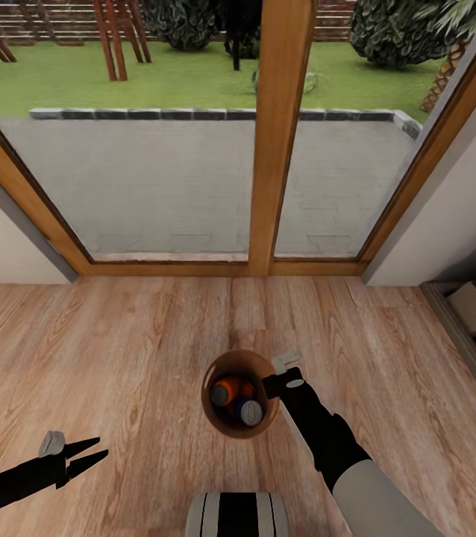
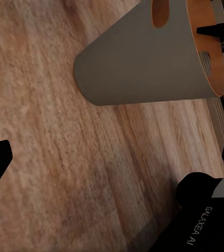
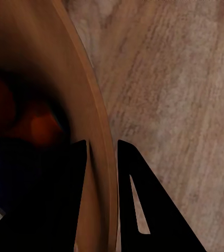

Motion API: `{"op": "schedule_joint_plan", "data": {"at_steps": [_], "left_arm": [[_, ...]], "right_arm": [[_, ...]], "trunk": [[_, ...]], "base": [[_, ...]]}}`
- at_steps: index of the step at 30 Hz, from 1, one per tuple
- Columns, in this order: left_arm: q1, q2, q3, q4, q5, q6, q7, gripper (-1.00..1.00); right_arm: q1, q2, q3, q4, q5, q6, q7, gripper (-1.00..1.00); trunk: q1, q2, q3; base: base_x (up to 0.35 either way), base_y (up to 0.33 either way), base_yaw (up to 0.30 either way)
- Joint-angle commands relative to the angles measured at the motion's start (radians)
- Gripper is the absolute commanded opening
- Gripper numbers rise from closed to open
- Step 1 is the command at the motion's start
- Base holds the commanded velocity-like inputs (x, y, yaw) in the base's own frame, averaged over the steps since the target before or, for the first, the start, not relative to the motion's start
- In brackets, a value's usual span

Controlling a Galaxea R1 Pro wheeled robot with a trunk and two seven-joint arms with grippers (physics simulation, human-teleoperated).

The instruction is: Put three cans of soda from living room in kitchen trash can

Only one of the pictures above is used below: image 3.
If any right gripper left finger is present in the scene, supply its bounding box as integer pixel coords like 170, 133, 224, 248
0, 140, 87, 252

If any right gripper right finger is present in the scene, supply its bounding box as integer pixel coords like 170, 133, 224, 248
117, 140, 206, 252

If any trash can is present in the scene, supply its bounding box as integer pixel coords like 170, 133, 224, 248
0, 0, 119, 252

